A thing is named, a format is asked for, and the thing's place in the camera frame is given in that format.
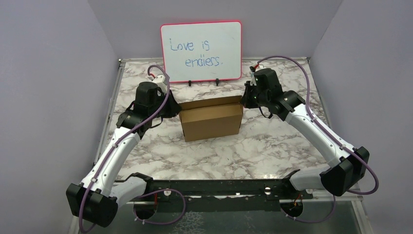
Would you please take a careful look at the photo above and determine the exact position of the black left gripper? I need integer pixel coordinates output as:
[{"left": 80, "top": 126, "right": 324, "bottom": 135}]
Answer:
[{"left": 150, "top": 89, "right": 184, "bottom": 119}]

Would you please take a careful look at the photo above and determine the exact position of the brown cardboard box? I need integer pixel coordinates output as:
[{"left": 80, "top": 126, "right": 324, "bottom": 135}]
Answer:
[{"left": 179, "top": 96, "right": 244, "bottom": 142}]

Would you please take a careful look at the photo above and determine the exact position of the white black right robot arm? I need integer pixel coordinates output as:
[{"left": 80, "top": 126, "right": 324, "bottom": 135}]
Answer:
[{"left": 241, "top": 65, "right": 370, "bottom": 198}]

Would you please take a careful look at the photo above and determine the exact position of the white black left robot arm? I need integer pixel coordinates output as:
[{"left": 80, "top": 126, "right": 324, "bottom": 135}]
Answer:
[{"left": 66, "top": 81, "right": 181, "bottom": 234}]

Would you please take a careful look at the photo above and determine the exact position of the black whiteboard stand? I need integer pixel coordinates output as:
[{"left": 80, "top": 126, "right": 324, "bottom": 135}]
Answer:
[{"left": 188, "top": 78, "right": 220, "bottom": 87}]

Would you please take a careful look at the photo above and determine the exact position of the pink framed whiteboard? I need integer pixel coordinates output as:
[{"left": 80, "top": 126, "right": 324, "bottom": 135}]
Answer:
[{"left": 160, "top": 20, "right": 243, "bottom": 83}]

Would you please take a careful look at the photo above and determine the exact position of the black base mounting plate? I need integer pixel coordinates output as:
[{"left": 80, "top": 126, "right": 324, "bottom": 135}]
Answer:
[{"left": 110, "top": 173, "right": 313, "bottom": 213}]

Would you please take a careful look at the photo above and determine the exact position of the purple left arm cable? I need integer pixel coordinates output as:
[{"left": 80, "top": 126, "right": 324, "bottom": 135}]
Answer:
[{"left": 78, "top": 65, "right": 187, "bottom": 234}]

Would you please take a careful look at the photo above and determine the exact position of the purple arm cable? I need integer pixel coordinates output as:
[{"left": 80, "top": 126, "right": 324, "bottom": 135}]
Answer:
[
  {"left": 78, "top": 65, "right": 187, "bottom": 234},
  {"left": 255, "top": 56, "right": 380, "bottom": 224}
]

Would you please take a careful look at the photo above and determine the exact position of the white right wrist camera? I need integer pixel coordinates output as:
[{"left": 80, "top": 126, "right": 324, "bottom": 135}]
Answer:
[{"left": 249, "top": 64, "right": 266, "bottom": 86}]

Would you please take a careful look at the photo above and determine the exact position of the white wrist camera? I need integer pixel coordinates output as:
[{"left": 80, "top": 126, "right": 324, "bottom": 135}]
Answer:
[
  {"left": 152, "top": 75, "right": 169, "bottom": 94},
  {"left": 249, "top": 64, "right": 266, "bottom": 86}
]

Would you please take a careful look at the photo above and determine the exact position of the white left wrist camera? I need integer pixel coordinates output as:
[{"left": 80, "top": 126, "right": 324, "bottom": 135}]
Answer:
[{"left": 152, "top": 75, "right": 169, "bottom": 94}]

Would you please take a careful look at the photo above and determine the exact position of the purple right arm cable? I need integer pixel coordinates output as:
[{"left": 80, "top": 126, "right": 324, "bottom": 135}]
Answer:
[{"left": 255, "top": 56, "right": 380, "bottom": 224}]

